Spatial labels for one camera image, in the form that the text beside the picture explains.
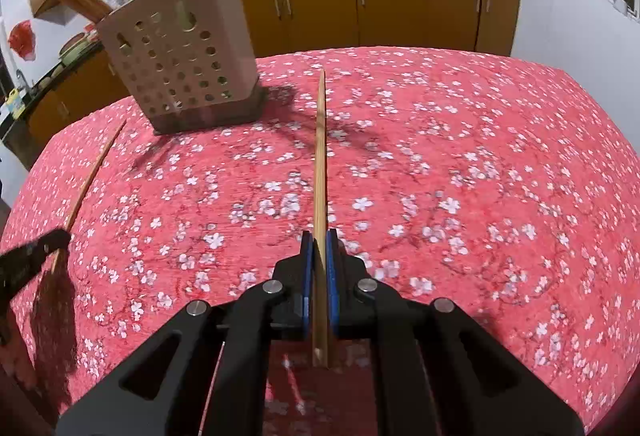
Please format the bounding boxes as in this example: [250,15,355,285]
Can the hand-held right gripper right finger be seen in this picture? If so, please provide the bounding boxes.
[326,228,585,436]

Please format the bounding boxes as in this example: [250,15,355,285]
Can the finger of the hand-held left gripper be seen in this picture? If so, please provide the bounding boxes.
[0,228,72,298]

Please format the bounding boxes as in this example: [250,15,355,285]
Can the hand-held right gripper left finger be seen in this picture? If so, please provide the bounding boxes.
[55,228,315,436]

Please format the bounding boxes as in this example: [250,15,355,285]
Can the thin bamboo chopstick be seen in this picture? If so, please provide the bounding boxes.
[312,68,331,370]

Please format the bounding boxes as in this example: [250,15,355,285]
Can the beige perforated utensil holder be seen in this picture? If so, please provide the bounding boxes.
[95,0,266,136]

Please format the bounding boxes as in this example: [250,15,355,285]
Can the red floral tablecloth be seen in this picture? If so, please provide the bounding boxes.
[0,46,637,436]

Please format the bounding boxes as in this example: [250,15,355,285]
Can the yellow detergent bottle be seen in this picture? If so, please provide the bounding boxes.
[4,88,26,120]

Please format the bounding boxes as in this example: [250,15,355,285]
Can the green pot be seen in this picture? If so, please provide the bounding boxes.
[58,31,92,67]

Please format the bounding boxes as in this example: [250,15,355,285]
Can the red plastic bag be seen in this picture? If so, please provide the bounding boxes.
[8,19,37,60]

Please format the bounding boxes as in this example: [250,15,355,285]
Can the yellow kitchen cabinets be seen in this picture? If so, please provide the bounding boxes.
[25,0,522,143]

